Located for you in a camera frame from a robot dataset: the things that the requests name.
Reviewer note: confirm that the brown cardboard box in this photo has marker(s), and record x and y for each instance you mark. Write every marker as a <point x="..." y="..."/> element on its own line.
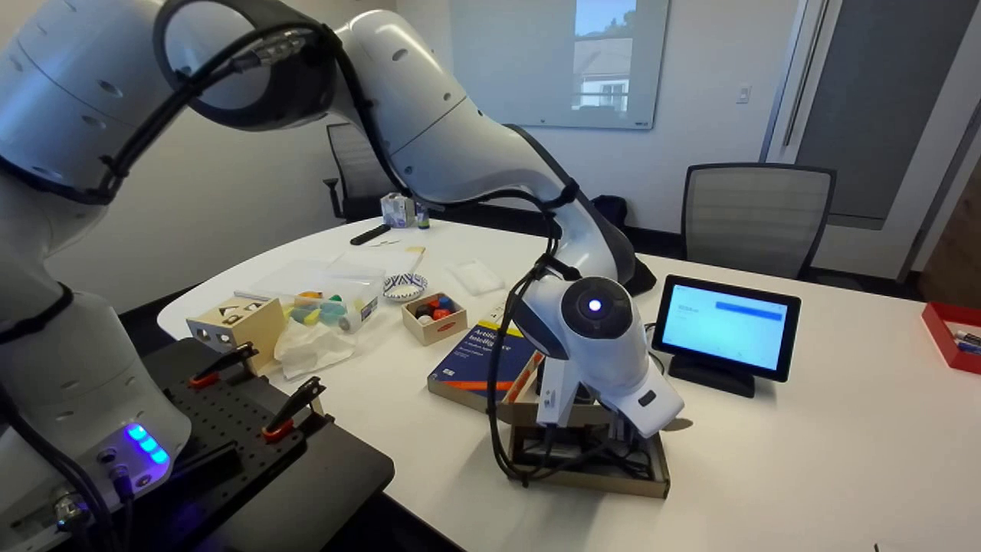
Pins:
<point x="591" y="451"/>

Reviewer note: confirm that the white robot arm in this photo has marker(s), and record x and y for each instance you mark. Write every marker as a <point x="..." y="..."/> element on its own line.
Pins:
<point x="86" y="89"/>

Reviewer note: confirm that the small white box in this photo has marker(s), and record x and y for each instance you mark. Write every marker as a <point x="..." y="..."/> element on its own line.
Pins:
<point x="400" y="210"/>

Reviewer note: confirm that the wooden shape sorter box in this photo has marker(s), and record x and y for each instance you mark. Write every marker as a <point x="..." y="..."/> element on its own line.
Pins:
<point x="236" y="323"/>

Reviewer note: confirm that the red box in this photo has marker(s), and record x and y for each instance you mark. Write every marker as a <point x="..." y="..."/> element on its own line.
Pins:
<point x="946" y="323"/>

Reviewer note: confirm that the wooden tray with blocks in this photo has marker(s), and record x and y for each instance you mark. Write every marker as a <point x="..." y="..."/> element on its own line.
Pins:
<point x="432" y="317"/>

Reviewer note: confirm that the blue and orange book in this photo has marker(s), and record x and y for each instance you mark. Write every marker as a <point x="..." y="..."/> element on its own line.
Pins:
<point x="464" y="372"/>

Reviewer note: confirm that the black marker remote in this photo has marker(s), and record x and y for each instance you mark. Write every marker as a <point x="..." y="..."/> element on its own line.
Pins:
<point x="368" y="233"/>

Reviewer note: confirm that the black office chair left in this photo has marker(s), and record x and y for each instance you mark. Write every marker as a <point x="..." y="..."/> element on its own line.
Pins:
<point x="358" y="178"/>

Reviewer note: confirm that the clear bag of toys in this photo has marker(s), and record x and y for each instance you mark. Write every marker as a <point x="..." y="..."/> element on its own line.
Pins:
<point x="329" y="320"/>

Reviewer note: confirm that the black tablet display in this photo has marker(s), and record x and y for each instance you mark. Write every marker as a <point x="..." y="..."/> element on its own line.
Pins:
<point x="725" y="337"/>

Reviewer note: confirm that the grey mesh office chair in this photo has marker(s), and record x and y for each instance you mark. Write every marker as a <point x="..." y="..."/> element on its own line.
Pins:
<point x="755" y="217"/>

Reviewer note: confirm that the black mounting plate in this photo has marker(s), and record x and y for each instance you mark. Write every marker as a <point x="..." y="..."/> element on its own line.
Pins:
<point x="231" y="492"/>

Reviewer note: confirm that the black clamp with red tips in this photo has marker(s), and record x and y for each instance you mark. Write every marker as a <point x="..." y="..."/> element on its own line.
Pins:
<point x="213" y="372"/>

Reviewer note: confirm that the wall whiteboard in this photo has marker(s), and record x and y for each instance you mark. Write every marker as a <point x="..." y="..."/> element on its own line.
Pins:
<point x="562" y="63"/>

